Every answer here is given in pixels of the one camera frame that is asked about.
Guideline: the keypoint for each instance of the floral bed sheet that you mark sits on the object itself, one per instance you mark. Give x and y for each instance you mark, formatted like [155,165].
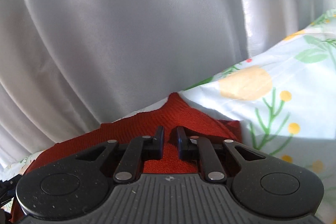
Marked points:
[265,108]

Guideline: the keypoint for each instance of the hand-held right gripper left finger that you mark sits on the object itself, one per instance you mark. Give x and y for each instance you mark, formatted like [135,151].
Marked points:
[159,144]

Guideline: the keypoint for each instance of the white curtain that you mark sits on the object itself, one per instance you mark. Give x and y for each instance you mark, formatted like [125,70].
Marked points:
[131,29]

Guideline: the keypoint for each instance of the red knit cardigan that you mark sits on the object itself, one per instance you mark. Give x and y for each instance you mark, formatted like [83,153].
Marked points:
[173,115]

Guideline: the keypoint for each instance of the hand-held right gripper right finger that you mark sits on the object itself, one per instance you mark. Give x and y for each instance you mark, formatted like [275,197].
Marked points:
[180,144]

